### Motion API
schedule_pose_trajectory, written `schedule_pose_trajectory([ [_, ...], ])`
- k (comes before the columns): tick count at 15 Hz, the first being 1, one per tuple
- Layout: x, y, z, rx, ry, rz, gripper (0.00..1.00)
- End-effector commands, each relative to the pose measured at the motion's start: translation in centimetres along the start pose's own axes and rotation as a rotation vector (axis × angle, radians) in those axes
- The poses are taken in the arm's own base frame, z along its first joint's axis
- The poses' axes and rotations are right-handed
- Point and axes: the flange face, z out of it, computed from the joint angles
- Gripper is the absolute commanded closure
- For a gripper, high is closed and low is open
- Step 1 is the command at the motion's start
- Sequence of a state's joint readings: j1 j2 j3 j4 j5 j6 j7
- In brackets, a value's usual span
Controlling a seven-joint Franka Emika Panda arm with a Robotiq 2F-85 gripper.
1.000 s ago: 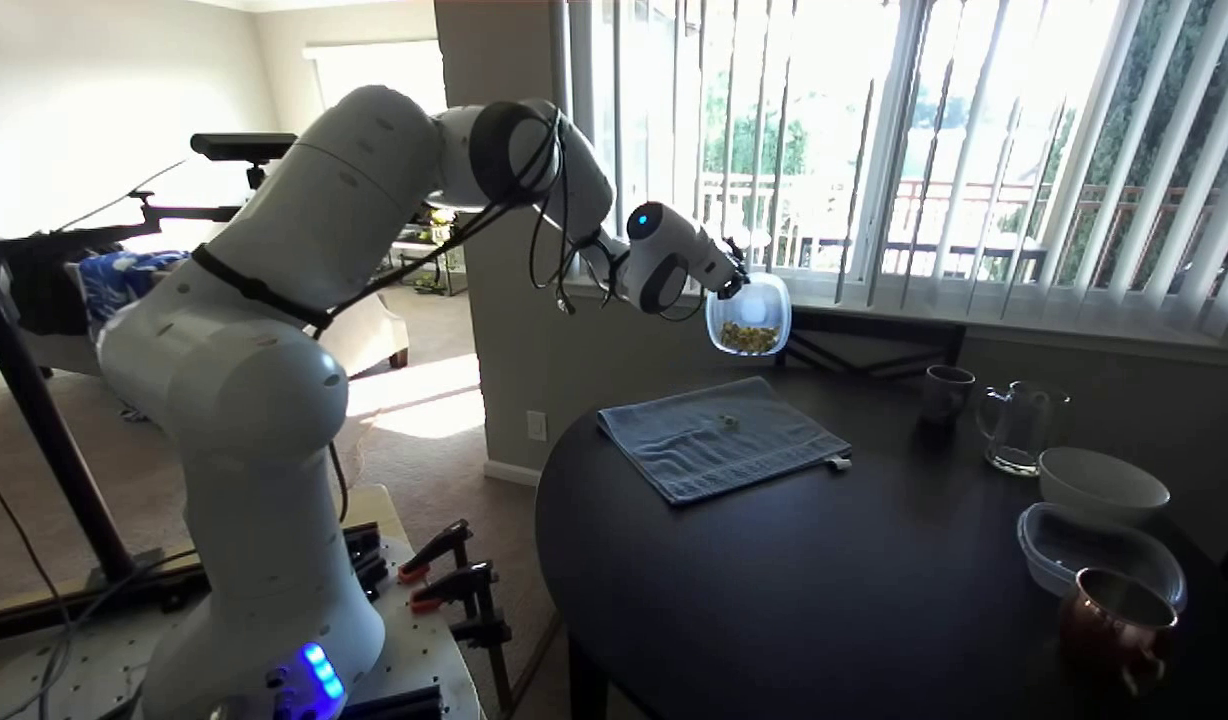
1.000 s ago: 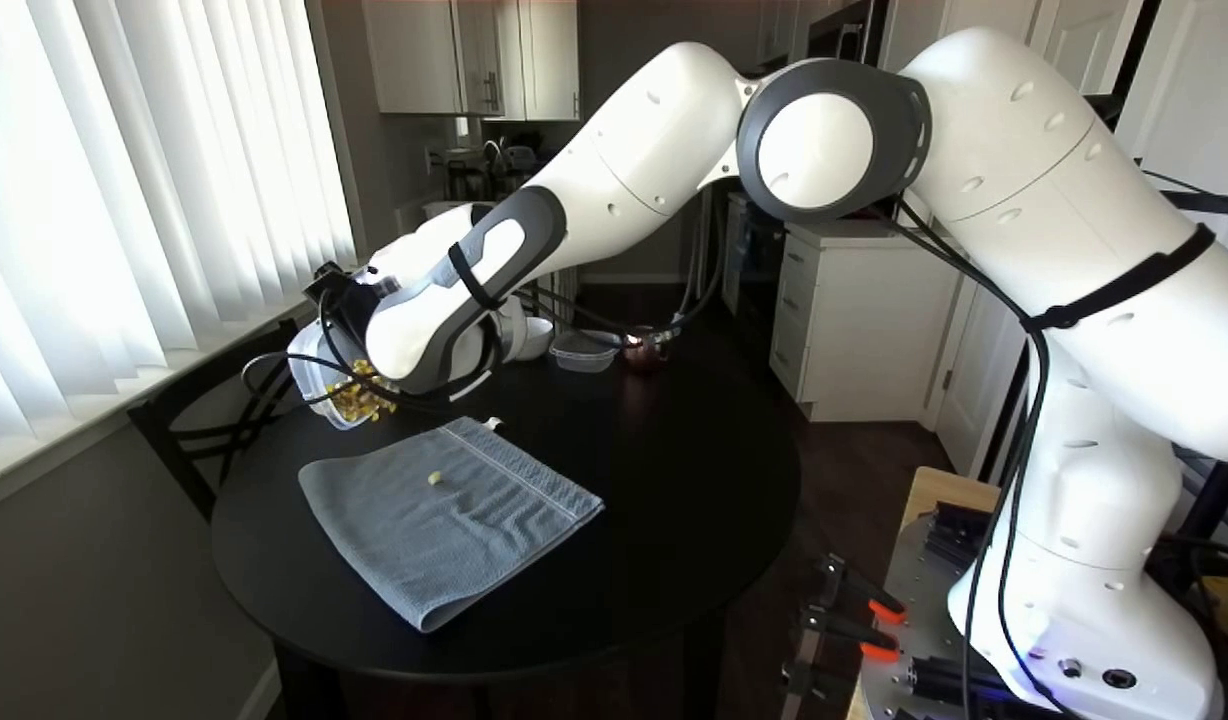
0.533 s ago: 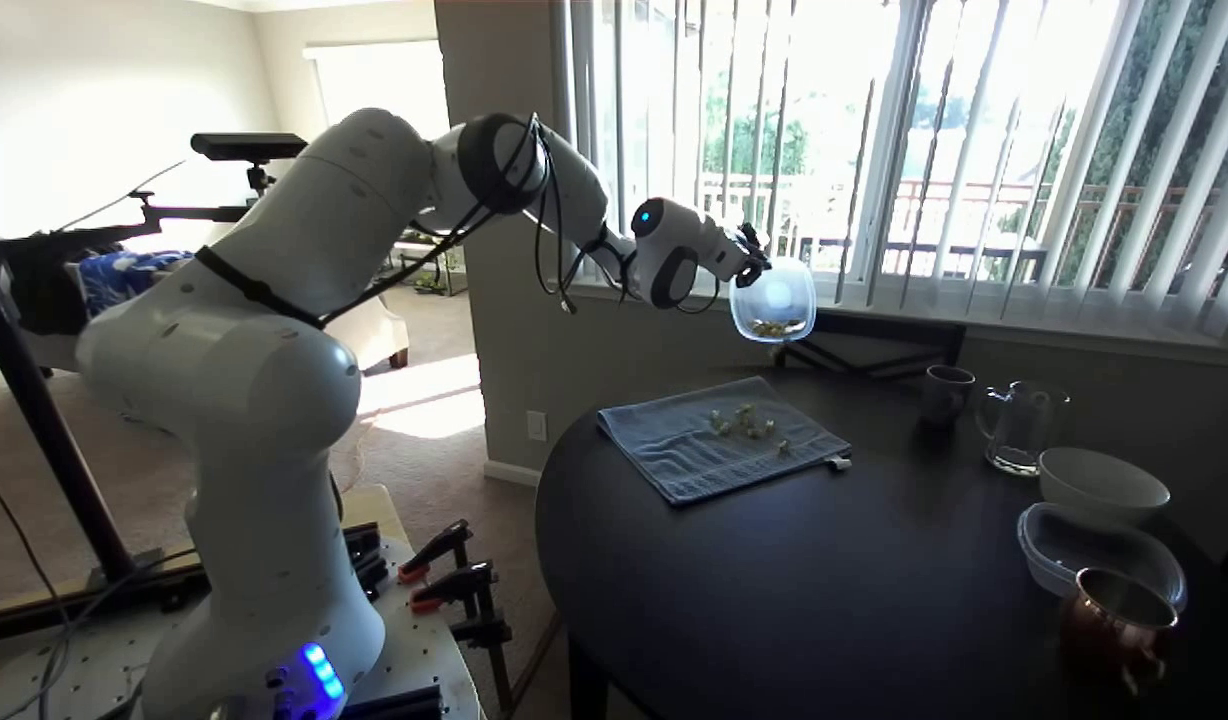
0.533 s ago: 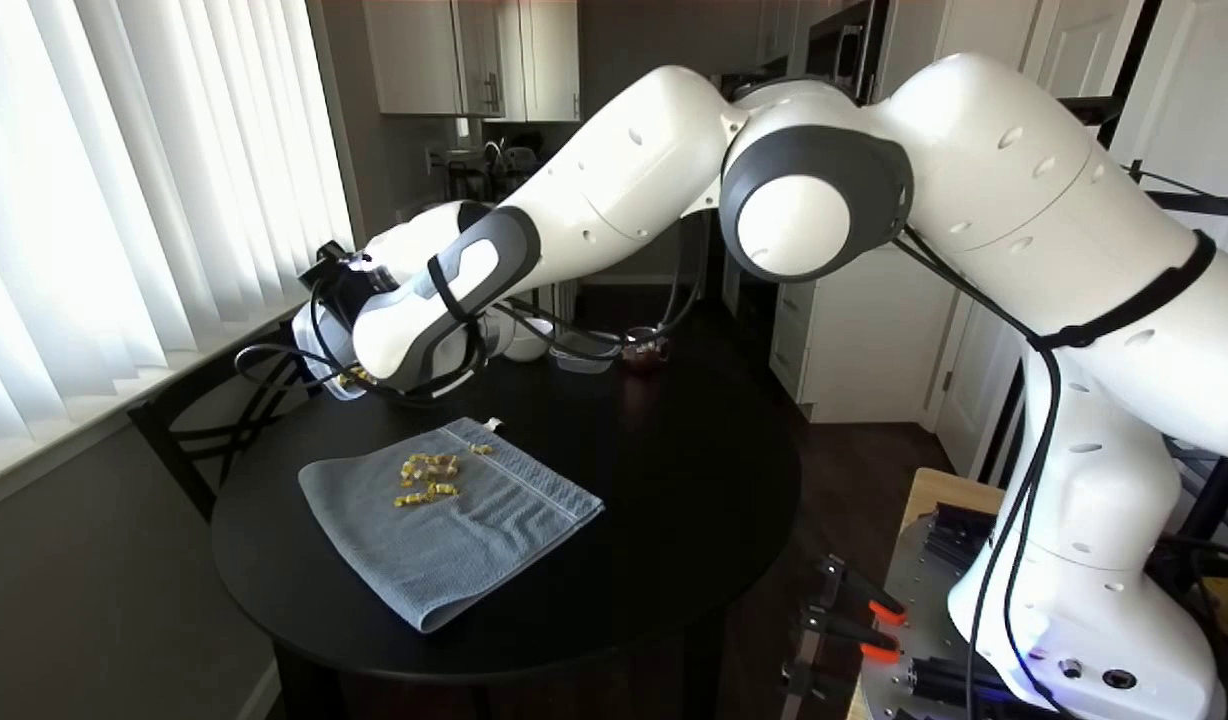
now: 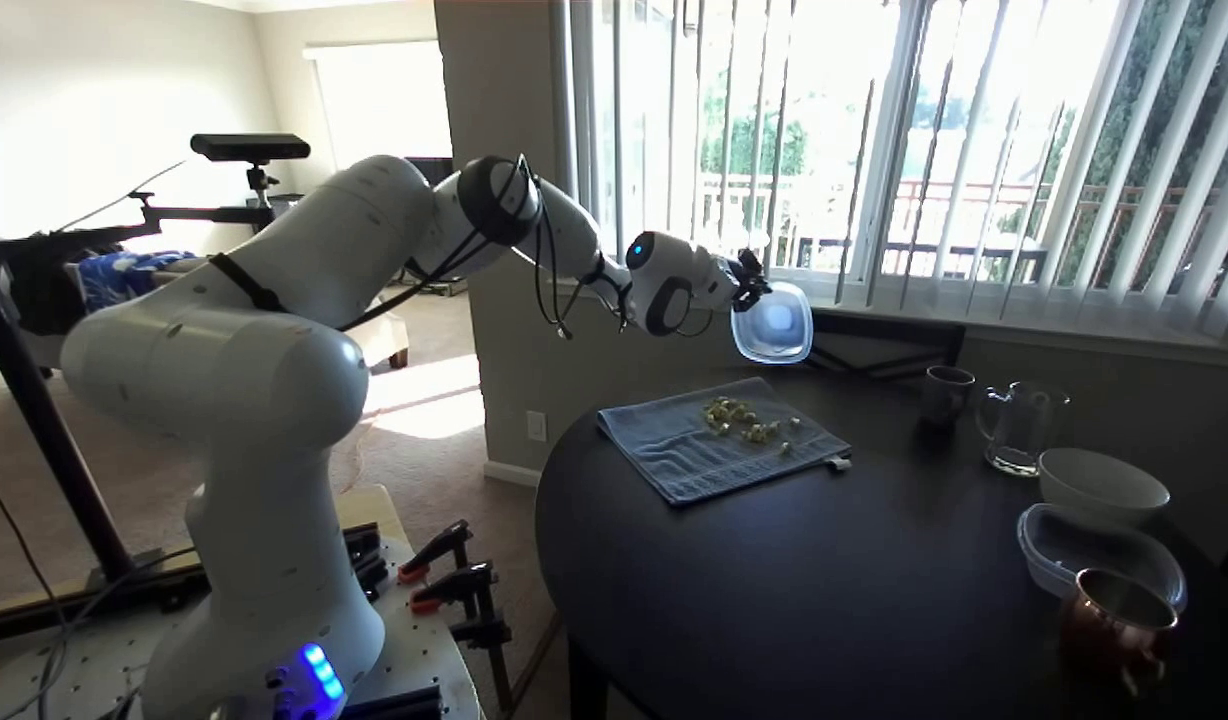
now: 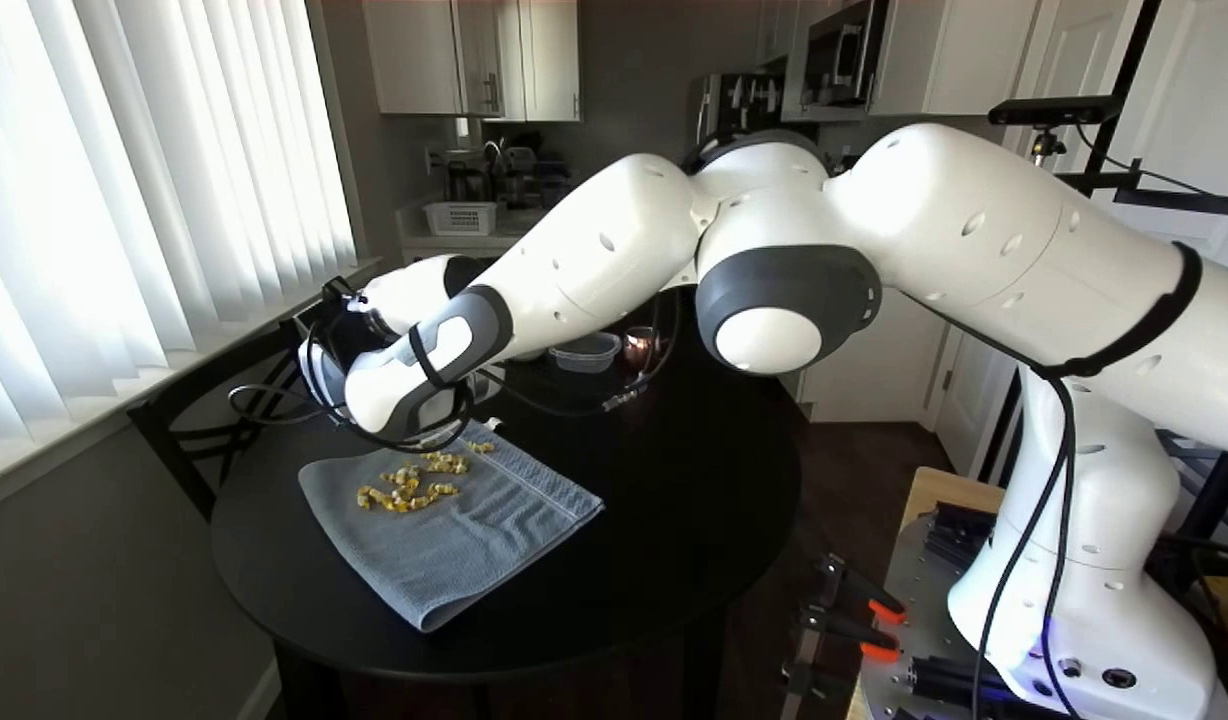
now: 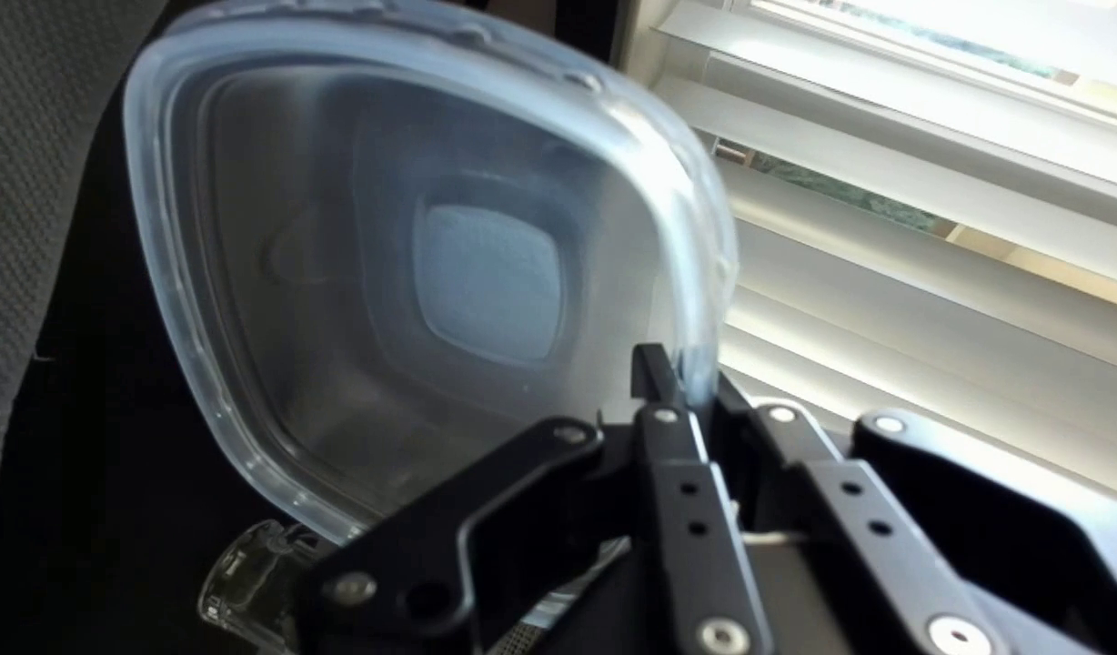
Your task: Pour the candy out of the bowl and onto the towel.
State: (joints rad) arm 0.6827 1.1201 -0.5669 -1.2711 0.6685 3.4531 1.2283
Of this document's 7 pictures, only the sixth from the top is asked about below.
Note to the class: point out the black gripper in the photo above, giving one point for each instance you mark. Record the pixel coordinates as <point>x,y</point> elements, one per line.
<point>334,319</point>

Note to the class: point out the yellow candy pile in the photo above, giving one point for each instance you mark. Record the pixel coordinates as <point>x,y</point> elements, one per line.
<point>407,490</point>

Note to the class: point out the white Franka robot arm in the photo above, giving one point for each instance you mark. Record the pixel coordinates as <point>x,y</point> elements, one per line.
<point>935,225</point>

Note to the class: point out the blue grey folded towel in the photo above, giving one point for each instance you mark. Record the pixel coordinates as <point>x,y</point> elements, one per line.
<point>495,535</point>

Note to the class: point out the white counter with sink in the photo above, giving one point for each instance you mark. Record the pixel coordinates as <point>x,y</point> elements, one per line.
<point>425,244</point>

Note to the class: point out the black wooden chair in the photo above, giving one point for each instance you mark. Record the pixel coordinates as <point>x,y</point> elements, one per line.
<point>217,415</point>

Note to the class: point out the white plastic bin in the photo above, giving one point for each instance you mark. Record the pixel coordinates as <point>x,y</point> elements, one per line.
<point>456,218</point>

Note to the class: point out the white vertical window blinds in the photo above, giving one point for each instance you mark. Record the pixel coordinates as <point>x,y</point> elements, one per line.
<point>146,172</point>

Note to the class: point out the black coffee machine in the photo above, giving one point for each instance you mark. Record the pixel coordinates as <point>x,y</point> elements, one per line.
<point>525,165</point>

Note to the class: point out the white upper kitchen cabinets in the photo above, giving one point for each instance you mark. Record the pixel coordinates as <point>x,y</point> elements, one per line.
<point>473,56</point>

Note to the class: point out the copper mug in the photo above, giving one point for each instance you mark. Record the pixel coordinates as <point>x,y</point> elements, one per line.
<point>642,355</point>

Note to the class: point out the dark steel refrigerator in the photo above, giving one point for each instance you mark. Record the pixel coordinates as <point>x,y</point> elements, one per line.
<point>735,107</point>

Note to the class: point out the white kitchen counter cabinet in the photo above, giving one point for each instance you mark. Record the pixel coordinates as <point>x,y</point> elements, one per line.
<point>876,365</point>

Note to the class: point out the robot mounting platform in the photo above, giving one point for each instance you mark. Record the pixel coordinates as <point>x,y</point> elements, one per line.
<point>925,535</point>

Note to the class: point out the black camera tripod stand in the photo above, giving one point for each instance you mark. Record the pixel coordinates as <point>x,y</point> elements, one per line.
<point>1106,113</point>

